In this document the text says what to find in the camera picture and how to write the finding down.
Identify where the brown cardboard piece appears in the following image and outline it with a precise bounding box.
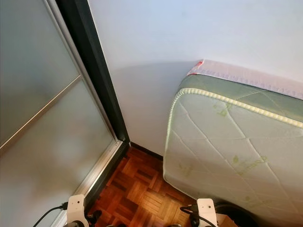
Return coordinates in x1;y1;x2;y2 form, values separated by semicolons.
216;214;237;227

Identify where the black round object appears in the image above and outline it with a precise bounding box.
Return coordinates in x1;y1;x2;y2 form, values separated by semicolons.
215;202;261;227

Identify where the black skirting board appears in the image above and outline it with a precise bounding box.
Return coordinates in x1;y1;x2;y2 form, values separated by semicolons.
129;142;165;161

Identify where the white quilted mattress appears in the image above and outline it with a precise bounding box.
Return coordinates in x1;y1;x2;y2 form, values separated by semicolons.
163;59;303;227

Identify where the frosted glass sliding door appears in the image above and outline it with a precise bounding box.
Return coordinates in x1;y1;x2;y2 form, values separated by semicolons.
0;0;124;227

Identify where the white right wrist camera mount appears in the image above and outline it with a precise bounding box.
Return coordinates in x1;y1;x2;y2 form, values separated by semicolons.
196;198;217;227

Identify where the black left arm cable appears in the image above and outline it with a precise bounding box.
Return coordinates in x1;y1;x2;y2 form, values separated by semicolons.
33;202;69;227

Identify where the black door frame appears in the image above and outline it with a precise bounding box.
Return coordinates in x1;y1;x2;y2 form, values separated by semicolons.
55;0;130;211

